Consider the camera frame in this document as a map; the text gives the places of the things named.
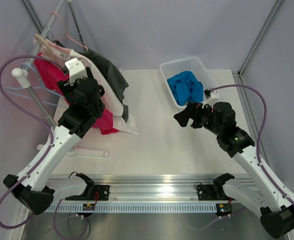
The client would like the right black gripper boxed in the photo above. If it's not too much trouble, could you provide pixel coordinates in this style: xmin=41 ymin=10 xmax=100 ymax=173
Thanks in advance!
xmin=174 ymin=101 xmax=223 ymax=136

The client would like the blue wire hanger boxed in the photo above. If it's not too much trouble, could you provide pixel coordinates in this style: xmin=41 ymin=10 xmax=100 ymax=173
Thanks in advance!
xmin=5 ymin=63 xmax=65 ymax=100

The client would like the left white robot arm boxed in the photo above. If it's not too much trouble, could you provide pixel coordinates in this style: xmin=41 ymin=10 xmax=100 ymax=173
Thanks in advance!
xmin=3 ymin=67 xmax=105 ymax=215

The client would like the pink wire hanger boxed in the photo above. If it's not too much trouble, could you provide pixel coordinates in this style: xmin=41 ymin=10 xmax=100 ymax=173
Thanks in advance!
xmin=50 ymin=11 xmax=89 ymax=51

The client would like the pink magenta t shirt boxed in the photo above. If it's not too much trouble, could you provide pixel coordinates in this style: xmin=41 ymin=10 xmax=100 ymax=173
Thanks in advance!
xmin=34 ymin=51 xmax=123 ymax=135

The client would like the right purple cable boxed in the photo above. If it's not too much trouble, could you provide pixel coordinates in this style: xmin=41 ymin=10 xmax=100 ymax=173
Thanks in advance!
xmin=208 ymin=84 xmax=294 ymax=216

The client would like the white coca cola t shirt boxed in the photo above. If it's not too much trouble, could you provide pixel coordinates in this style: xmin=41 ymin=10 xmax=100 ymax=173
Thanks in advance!
xmin=38 ymin=41 xmax=138 ymax=135

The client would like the wooden clothes hanger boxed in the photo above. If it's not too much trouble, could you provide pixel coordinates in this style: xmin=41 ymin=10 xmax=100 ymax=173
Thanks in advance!
xmin=33 ymin=33 xmax=54 ymax=60

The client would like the metal clothes rack rail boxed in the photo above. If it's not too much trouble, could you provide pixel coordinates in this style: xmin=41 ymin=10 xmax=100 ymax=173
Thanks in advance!
xmin=20 ymin=0 xmax=56 ymax=128

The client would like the aluminium mounting rail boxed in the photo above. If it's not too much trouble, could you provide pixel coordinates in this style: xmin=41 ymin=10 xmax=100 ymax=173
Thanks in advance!
xmin=46 ymin=173 xmax=287 ymax=202

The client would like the white plastic basket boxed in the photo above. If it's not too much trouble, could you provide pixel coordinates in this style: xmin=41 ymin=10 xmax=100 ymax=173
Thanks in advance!
xmin=159 ymin=56 xmax=217 ymax=109

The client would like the blue cloth in basket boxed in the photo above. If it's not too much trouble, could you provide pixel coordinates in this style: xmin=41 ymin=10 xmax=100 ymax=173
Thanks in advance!
xmin=167 ymin=71 xmax=204 ymax=106

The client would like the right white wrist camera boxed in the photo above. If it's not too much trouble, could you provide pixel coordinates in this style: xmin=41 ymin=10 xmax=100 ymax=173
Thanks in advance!
xmin=202 ymin=89 xmax=220 ymax=108

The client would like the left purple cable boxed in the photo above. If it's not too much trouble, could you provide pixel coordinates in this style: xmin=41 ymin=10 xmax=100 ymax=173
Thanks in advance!
xmin=0 ymin=55 xmax=67 ymax=230

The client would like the white slotted cable duct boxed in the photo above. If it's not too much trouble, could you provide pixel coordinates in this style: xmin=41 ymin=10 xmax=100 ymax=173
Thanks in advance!
xmin=46 ymin=202 xmax=217 ymax=213

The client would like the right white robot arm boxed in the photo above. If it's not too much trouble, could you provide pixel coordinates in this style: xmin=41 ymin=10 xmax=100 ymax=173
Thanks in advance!
xmin=174 ymin=102 xmax=294 ymax=239

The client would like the dark grey t shirt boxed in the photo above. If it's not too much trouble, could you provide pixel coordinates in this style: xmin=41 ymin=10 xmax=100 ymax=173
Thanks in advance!
xmin=53 ymin=45 xmax=129 ymax=123

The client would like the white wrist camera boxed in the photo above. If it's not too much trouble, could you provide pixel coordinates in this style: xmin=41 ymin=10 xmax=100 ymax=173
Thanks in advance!
xmin=64 ymin=58 xmax=88 ymax=86
xmin=202 ymin=89 xmax=220 ymax=108

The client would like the purple cable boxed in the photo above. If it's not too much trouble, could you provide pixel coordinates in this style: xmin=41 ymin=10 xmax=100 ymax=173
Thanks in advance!
xmin=208 ymin=84 xmax=294 ymax=216
xmin=0 ymin=55 xmax=67 ymax=230

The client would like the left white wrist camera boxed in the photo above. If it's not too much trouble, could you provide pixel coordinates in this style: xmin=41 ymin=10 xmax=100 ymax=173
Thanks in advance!
xmin=64 ymin=58 xmax=88 ymax=86

